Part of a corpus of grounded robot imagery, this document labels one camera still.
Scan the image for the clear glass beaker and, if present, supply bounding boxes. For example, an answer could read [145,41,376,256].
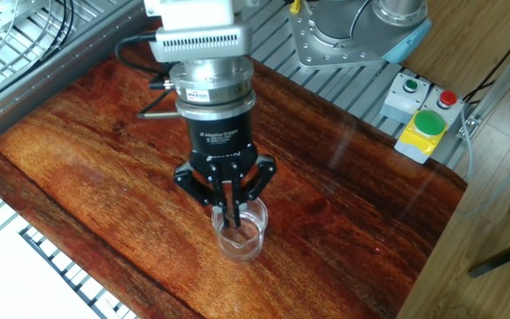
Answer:
[211,197,268,262]

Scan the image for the grey aluminium beam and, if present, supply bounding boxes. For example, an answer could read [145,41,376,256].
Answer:
[0,0,158,156]

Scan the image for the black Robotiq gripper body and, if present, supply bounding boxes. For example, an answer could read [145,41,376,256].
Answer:
[185,109,259,177]

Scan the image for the thin black cables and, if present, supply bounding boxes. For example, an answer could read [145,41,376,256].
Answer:
[37,0,75,63]

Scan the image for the silver cable connector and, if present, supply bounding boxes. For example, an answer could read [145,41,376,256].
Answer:
[137,111,181,121]

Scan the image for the aluminium frame post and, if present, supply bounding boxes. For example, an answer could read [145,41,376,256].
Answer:
[456,26,510,141]

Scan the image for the black floor cable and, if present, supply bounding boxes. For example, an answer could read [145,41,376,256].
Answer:
[462,26,510,105]

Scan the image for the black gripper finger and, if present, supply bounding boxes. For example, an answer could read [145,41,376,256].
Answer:
[230,153,279,228]
[173,162,231,230]

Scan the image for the black wrist cable bundle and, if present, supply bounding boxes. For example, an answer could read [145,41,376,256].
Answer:
[113,31,171,76]

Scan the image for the white paper sheet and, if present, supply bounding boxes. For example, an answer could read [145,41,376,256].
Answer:
[0,216,90,319]

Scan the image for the grey cable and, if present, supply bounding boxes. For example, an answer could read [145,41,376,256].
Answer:
[456,110,510,218]

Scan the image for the glossy wood-grain mat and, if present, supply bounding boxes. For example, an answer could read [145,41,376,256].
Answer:
[0,19,468,319]

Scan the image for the grey box small green button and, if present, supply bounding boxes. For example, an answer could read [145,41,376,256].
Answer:
[379,72,432,125]

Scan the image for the silver force torque sensor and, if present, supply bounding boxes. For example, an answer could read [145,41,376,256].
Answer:
[169,57,256,121]

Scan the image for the dark stand leg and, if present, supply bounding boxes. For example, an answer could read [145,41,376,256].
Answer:
[467,232,510,279]

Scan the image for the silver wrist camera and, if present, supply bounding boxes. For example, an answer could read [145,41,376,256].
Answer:
[151,24,253,63]

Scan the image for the yellow box big green button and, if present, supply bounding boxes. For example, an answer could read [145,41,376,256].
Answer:
[393,109,450,165]

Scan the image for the grey box red button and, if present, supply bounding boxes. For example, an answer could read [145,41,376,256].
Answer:
[421,86,466,134]

